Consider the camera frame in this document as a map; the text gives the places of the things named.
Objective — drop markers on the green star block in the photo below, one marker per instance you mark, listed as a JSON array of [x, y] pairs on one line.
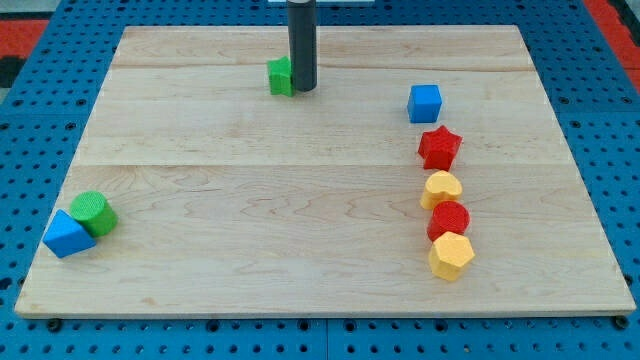
[[280, 77]]

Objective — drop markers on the blue cube block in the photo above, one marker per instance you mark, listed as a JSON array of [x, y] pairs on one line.
[[424, 103]]

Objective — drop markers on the yellow heart block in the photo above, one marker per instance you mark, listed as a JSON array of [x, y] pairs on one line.
[[440, 186]]

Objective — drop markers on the red cylinder block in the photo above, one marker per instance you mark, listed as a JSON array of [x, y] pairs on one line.
[[448, 216]]

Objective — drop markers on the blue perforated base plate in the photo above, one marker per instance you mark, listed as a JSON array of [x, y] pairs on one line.
[[55, 54]]

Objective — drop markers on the red star block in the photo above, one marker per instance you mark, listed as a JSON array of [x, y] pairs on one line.
[[438, 148]]

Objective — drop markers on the yellow hexagon block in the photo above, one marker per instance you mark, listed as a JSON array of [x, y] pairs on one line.
[[450, 256]]

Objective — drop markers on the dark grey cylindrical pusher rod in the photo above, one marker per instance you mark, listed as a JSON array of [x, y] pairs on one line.
[[302, 21]]

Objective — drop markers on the light wooden board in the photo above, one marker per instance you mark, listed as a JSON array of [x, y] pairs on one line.
[[234, 203]]

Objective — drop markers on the green cylinder block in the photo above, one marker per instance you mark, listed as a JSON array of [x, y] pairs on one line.
[[93, 211]]

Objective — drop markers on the blue triangle block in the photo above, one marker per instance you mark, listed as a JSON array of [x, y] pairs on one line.
[[64, 236]]

